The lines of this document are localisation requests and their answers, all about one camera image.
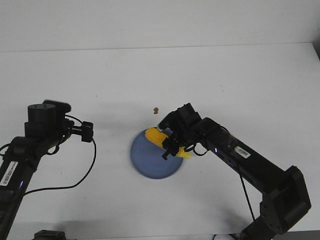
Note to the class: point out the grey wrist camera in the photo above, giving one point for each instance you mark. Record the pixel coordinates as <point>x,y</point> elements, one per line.
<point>60,106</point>

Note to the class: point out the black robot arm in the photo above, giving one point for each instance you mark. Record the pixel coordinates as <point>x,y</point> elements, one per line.
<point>47,127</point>
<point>285,198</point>

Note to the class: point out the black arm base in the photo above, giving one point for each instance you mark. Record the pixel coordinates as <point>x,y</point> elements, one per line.
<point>49,235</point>

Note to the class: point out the yellow corn cob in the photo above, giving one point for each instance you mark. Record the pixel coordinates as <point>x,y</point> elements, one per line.
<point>156,137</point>

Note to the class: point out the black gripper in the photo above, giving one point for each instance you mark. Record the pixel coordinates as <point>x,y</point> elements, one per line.
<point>85,130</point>
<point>180,123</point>

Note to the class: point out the small brown crumb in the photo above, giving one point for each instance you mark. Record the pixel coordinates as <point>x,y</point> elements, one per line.
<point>155,110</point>

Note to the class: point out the blue round plate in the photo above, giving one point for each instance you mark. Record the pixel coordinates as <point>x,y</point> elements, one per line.
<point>147,159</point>

